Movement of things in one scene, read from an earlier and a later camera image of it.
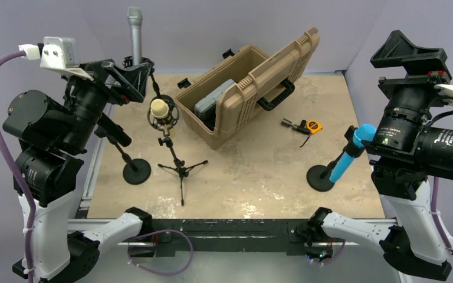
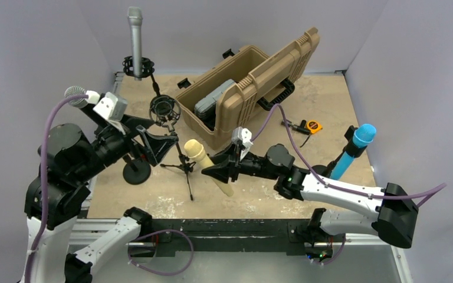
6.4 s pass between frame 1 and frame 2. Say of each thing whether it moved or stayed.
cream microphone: moved
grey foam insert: stayed
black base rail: stayed
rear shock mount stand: stayed
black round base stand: stayed
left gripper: moved
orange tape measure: stayed
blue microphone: stayed
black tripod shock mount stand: moved
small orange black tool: stayed
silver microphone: stayed
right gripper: moved
